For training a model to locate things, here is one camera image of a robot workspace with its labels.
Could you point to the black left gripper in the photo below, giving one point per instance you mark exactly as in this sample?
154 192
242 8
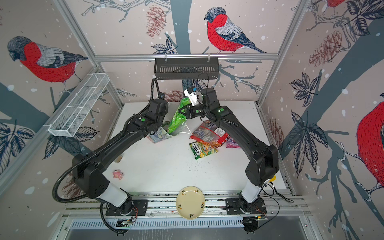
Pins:
165 113

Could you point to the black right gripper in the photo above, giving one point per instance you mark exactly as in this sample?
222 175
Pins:
191 114

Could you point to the bright green snack bag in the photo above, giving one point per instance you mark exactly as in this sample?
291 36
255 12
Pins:
178 121

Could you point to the patterned paper gift bag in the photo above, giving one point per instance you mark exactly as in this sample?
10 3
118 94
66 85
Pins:
161 134

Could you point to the red snack bag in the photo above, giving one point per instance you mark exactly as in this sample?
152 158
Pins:
209 133

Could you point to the purple candy snack bag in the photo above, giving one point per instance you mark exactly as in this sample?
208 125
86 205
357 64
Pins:
232 144

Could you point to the green Fox's candy bag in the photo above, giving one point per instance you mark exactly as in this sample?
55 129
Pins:
201 150

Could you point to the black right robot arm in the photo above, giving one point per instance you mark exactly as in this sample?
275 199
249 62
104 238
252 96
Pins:
263 159

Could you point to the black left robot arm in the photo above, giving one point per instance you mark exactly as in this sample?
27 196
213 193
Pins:
88 175

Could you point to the small beige block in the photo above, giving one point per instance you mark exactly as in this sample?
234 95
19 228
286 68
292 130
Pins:
119 158

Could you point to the small pink toy figure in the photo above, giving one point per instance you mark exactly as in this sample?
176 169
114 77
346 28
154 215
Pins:
117 174

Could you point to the yellow tape measure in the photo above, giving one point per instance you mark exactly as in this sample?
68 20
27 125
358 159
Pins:
272 178

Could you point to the cream ceramic plate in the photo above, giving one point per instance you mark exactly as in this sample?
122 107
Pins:
190 202

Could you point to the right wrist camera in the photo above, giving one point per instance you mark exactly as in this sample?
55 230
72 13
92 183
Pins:
191 93

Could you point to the black hanging wall basket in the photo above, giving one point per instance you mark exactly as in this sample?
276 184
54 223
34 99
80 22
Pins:
187 68

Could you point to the horizontal aluminium frame bar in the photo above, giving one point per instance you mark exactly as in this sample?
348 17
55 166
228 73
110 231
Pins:
149 58

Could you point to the white wire mesh shelf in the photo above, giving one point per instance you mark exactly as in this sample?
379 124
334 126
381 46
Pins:
71 118

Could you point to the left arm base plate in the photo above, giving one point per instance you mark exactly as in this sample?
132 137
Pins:
129 208

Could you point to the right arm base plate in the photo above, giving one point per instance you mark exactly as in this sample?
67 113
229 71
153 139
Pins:
241 206

